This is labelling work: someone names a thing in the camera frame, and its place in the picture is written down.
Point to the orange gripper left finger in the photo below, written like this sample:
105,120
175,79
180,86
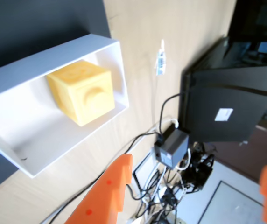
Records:
105,196

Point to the yellow toy block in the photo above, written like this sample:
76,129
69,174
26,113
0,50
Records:
82,93

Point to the grey power adapter box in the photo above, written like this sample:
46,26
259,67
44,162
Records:
173,147

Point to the white open cardboard box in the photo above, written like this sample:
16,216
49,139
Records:
19,116

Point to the black computer monitor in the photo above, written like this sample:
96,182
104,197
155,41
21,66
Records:
224,102

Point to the dark grey table mat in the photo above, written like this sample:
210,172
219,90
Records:
30,25

